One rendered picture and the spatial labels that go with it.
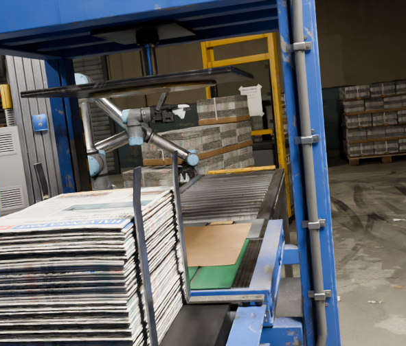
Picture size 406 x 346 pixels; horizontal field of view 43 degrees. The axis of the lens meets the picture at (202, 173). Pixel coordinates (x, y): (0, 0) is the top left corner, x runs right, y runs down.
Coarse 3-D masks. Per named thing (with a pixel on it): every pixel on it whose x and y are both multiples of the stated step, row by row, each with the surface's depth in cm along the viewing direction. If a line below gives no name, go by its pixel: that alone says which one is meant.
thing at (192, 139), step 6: (174, 132) 370; (180, 132) 368; (186, 132) 371; (192, 132) 379; (198, 132) 386; (168, 138) 373; (174, 138) 371; (180, 138) 368; (186, 138) 370; (192, 138) 380; (198, 138) 386; (180, 144) 369; (186, 144) 372; (192, 144) 380; (198, 144) 386; (198, 150) 386; (168, 156) 375
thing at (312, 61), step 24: (288, 0) 111; (312, 0) 110; (288, 24) 111; (312, 24) 111; (312, 48) 111; (288, 72) 113; (312, 72) 112; (288, 96) 113; (312, 96) 113; (288, 120) 114; (312, 120) 113; (312, 144) 114; (312, 264) 118; (312, 288) 120; (336, 288) 118; (312, 312) 120; (336, 312) 119; (312, 336) 120; (336, 336) 119
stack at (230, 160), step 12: (216, 156) 410; (228, 156) 427; (144, 168) 373; (156, 168) 366; (168, 168) 358; (180, 168) 361; (204, 168) 392; (216, 168) 410; (228, 168) 427; (132, 180) 360; (144, 180) 355; (156, 180) 350; (168, 180) 348
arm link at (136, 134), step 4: (140, 124) 271; (128, 128) 270; (132, 128) 269; (136, 128) 269; (140, 128) 271; (128, 132) 271; (132, 132) 269; (136, 132) 269; (140, 132) 271; (128, 136) 271; (132, 136) 269; (136, 136) 269; (140, 136) 271; (128, 140) 272; (132, 140) 270; (136, 140) 270; (140, 140) 271; (132, 144) 270; (136, 144) 270; (140, 144) 271
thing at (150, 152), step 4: (160, 132) 398; (144, 144) 384; (148, 144) 383; (152, 144) 381; (144, 148) 385; (148, 148) 383; (152, 148) 381; (156, 148) 380; (144, 152) 385; (148, 152) 383; (152, 152) 382; (156, 152) 380; (144, 156) 385; (148, 156) 384; (152, 156) 382; (156, 156) 380
